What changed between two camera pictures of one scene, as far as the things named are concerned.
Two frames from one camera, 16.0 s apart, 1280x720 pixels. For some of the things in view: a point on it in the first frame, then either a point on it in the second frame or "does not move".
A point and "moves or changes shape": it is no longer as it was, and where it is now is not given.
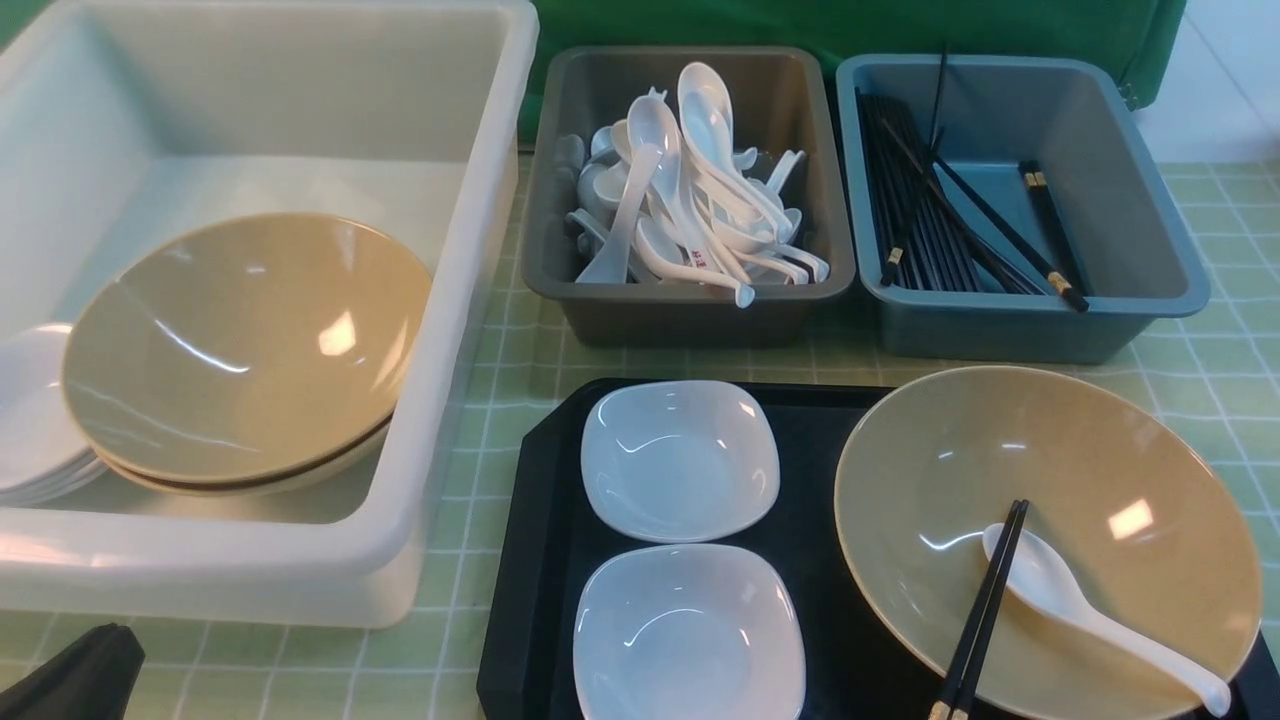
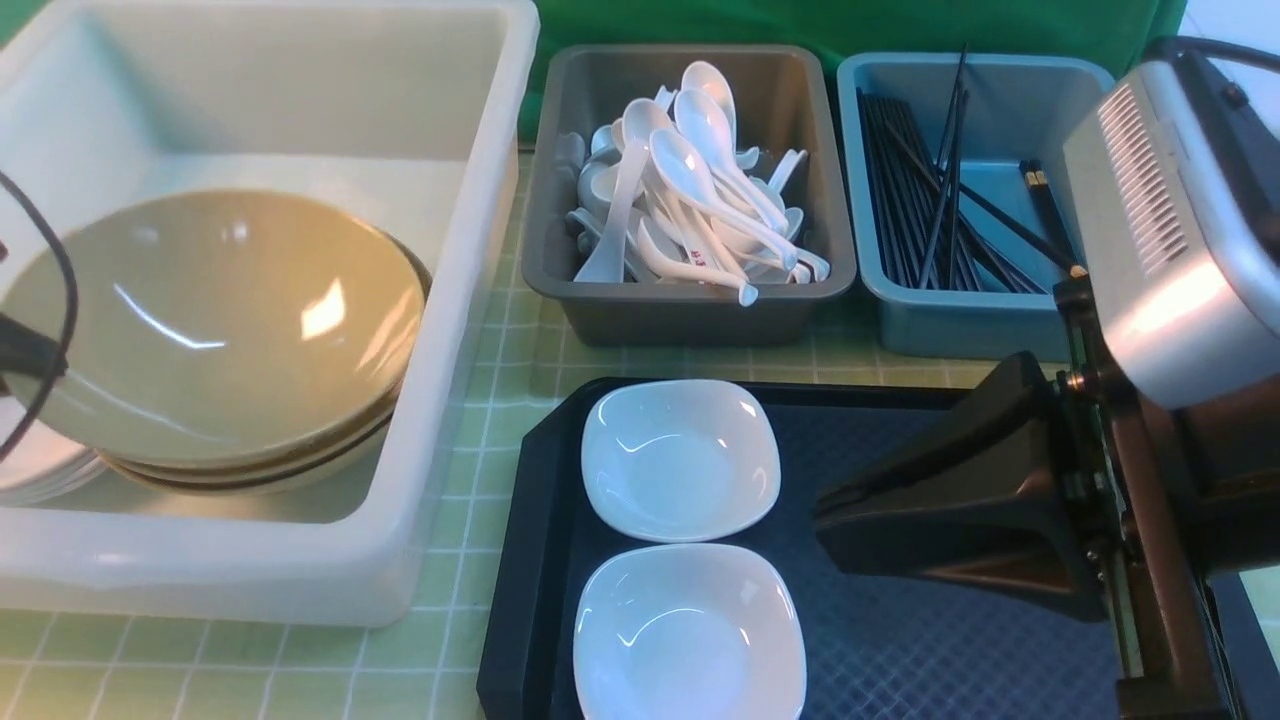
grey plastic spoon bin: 783,100 does not move
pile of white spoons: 664,188 does not move
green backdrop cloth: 1145,37 does not move
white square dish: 687,632 does not move
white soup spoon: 1039,577 moves or changes shape
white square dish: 677,460 does not move
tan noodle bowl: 1140,515 moves or changes shape
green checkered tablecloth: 1220,368 does not move
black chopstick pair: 954,696 -> 958,124
